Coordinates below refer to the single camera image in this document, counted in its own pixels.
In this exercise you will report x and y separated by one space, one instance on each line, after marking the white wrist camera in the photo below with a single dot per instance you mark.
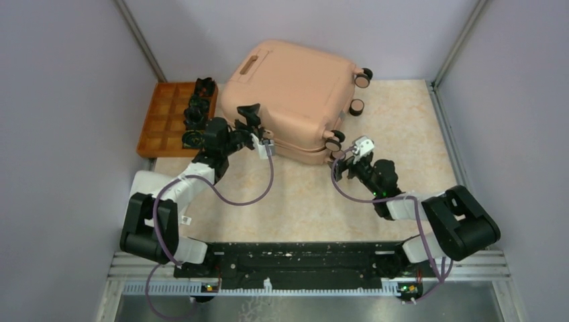
265 147
362 146

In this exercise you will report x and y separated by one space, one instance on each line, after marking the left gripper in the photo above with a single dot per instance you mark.
250 112

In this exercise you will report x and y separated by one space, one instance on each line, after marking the aluminium rail frame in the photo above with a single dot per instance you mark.
131 275

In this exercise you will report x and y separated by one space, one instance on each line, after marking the wooden compartment tray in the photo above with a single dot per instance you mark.
161 133

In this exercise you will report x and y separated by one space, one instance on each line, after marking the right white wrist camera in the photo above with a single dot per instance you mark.
362 146

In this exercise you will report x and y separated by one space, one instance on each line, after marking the rolled yellow green tie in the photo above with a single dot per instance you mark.
193 139

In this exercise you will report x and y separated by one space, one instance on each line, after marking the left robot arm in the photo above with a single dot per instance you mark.
152 220

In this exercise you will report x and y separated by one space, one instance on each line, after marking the rolled dark tie top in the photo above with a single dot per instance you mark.
205 87

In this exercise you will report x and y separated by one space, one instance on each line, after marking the white cloth under left arm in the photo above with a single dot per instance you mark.
151 183

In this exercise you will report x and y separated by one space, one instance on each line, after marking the rolled green patterned tie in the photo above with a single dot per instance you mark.
199 105

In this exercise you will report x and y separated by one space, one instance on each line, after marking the pink suitcase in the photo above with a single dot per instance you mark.
304 95

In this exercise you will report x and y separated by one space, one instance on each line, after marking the rolled dark brown tie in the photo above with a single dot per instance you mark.
195 120

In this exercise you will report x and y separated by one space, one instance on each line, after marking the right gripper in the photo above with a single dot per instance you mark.
350 164

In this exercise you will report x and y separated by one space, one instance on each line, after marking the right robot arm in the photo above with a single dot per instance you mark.
452 225

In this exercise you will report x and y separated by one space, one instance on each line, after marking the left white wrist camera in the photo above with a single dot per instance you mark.
265 147

